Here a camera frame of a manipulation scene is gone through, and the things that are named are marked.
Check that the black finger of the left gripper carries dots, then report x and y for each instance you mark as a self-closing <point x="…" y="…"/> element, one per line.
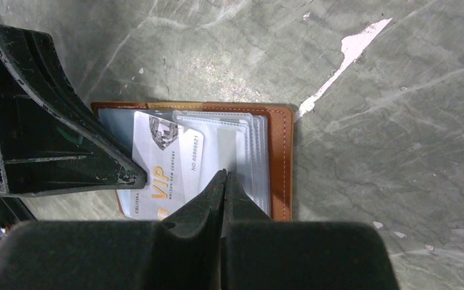
<point x="50" y="142"/>

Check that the brown leather card holder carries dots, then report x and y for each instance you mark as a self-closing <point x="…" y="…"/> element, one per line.
<point x="252" y="140"/>

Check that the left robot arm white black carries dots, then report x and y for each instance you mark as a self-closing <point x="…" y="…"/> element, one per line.
<point x="50" y="142"/>

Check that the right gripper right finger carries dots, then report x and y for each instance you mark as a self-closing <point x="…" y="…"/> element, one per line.
<point x="238" y="206"/>

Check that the silver VIP credit card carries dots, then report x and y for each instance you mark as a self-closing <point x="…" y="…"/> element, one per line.
<point x="171" y="155"/>

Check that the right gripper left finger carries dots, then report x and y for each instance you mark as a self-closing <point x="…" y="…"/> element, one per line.
<point x="183" y="250"/>

